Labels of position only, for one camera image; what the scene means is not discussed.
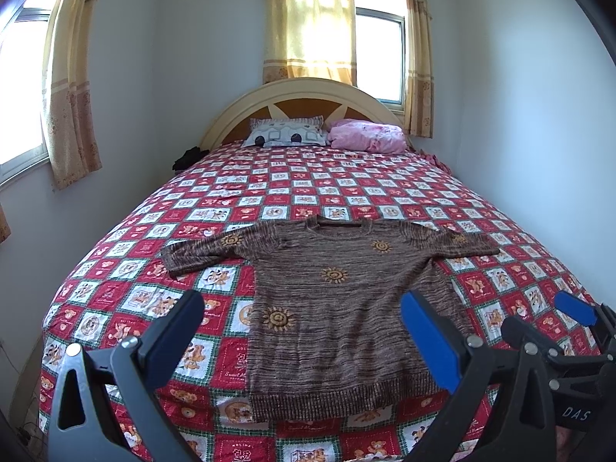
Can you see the yellow curtain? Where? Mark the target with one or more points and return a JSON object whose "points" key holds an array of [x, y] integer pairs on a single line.
{"points": [[310, 38], [419, 79]]}

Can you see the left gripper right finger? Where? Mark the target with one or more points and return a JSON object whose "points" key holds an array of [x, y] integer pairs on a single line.
{"points": [[521, 425]]}

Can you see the back window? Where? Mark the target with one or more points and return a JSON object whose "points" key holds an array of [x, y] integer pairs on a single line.
{"points": [[380, 49]]}

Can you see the pink pillow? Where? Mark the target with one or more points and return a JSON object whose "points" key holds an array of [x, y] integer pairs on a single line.
{"points": [[361, 135]]}

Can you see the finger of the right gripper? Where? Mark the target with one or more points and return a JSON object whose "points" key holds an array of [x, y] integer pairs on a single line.
{"points": [[518, 333], [600, 319]]}

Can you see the yellow right curtain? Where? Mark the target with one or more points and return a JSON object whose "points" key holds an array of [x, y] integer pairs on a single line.
{"points": [[419, 79]]}

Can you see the left side window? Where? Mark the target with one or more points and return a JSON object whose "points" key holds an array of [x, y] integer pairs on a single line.
{"points": [[22, 49]]}

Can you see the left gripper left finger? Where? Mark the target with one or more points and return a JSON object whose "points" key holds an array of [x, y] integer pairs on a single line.
{"points": [[83, 426]]}

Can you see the yellow centre curtain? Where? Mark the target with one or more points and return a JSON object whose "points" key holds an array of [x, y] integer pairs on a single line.
{"points": [[310, 38]]}

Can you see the brown knit sweater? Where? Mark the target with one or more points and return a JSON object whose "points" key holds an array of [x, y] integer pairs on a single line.
{"points": [[326, 338]]}

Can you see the cream wooden headboard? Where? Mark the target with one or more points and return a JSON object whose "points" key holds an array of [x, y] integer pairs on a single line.
{"points": [[295, 98]]}

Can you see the beige left curtain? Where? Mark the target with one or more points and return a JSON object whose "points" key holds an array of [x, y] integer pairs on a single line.
{"points": [[67, 112]]}

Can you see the window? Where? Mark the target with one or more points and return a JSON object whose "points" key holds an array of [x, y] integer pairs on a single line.
{"points": [[22, 49], [380, 49]]}

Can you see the red patchwork bedspread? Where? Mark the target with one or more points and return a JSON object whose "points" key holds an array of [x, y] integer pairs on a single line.
{"points": [[121, 285]]}

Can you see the black item beside bed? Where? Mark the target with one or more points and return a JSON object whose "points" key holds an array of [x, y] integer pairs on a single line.
{"points": [[189, 158]]}

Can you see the grey patterned pillow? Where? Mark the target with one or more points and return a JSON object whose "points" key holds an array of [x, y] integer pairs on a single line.
{"points": [[267, 133]]}

